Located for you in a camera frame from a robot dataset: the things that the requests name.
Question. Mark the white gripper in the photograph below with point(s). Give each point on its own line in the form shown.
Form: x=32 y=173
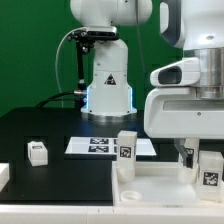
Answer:
x=178 y=113

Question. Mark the white square tabletop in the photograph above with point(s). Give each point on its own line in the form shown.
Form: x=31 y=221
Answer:
x=156 y=185

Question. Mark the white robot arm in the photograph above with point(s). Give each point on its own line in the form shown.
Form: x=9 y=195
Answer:
x=195 y=26

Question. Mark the white front fence bar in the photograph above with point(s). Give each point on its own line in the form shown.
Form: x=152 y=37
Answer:
x=19 y=214

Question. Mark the white tag sheet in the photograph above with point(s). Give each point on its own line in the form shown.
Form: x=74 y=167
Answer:
x=105 y=146

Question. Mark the white left fence block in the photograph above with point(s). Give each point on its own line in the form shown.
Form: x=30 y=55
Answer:
x=4 y=175

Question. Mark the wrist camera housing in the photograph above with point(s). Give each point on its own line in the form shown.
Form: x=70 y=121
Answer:
x=185 y=72

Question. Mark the black camera on stand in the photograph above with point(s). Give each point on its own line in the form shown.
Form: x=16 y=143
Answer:
x=85 y=38

